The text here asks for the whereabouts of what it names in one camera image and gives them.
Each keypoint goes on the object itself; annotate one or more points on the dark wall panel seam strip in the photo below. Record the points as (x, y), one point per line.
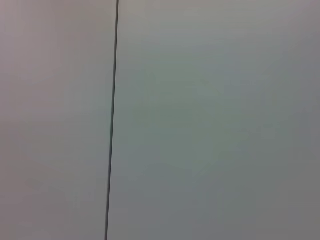
(112, 120)

